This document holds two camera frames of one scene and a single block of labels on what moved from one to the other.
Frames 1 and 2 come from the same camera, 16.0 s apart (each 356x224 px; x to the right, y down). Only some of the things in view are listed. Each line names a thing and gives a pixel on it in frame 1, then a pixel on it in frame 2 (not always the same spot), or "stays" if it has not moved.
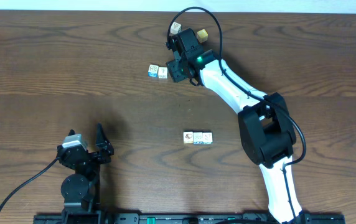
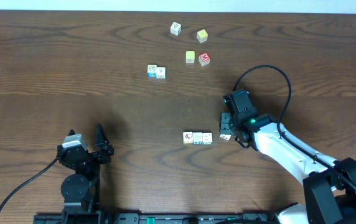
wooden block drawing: x=207 y=138 stays
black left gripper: x=88 y=156 stays
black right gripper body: x=178 y=70 -> x=234 y=124
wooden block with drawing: x=162 y=73 -> x=227 y=137
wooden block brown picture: x=188 y=137 stays
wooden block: x=197 y=138 stays
